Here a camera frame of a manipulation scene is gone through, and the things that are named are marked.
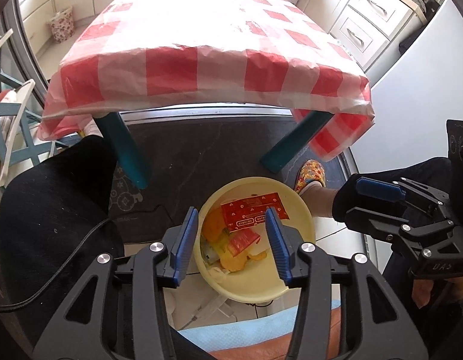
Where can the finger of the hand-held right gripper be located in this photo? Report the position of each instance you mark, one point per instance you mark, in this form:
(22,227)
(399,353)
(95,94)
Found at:
(374,223)
(381,190)

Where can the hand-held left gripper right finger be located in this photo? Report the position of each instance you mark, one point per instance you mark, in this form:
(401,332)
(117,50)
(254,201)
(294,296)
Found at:
(276,247)

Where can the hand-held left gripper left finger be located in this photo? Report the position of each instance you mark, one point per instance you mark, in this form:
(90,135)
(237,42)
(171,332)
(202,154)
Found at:
(186,247)

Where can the yellow plastic bin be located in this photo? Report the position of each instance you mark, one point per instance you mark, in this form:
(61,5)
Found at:
(254,283)

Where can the person's right hand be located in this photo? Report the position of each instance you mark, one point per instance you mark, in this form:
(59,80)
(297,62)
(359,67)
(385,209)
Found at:
(441,292)

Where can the small red packet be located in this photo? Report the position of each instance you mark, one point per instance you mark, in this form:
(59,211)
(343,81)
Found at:
(241,243)

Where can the person's right leg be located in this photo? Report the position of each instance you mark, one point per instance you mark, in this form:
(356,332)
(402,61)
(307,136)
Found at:
(344,198)

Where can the person's leg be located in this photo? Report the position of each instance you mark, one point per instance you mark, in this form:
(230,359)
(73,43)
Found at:
(48,213)
(344,198)

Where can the large red packet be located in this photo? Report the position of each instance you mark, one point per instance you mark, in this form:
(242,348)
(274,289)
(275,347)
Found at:
(250,210)

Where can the floral slipper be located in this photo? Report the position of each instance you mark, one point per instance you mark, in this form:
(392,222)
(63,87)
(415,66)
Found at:
(309,174)

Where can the light blue cloth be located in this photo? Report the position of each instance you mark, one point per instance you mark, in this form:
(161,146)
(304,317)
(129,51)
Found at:
(239,332)

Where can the white refrigerator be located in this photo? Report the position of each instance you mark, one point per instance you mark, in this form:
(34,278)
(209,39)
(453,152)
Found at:
(422,63)

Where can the dark floor mat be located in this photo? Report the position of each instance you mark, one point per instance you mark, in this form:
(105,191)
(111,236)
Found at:
(201,146)

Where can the person's left leg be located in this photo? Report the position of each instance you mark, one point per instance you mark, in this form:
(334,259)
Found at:
(48,213)

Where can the white drawer cabinet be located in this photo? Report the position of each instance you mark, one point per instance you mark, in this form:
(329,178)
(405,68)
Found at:
(366,22)

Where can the red white checked tablecloth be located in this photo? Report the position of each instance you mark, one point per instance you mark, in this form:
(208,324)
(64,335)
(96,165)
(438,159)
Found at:
(179,45)

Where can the blue white folding chair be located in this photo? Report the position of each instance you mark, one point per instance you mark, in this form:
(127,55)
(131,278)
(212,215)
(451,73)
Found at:
(18,120)

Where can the floral bag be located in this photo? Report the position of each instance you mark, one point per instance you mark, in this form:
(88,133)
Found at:
(61,25)

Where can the white kitchen cabinets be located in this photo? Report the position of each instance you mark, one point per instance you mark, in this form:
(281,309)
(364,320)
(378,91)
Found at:
(34,0)

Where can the grey door frame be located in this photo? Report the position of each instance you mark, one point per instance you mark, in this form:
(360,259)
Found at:
(33,45)

